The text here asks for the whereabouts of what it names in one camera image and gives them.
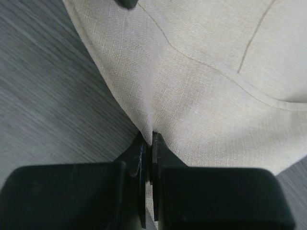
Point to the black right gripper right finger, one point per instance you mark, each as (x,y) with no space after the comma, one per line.
(214,198)

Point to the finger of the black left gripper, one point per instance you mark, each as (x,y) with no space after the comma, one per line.
(127,4)

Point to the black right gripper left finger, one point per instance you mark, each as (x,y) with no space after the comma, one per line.
(82,196)

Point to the beige cloth napkin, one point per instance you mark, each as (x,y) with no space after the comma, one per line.
(223,81)

